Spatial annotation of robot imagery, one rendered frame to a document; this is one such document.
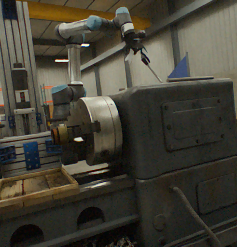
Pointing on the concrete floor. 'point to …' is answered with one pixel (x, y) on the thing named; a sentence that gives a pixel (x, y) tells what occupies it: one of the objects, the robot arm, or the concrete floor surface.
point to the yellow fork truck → (47, 115)
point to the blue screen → (181, 68)
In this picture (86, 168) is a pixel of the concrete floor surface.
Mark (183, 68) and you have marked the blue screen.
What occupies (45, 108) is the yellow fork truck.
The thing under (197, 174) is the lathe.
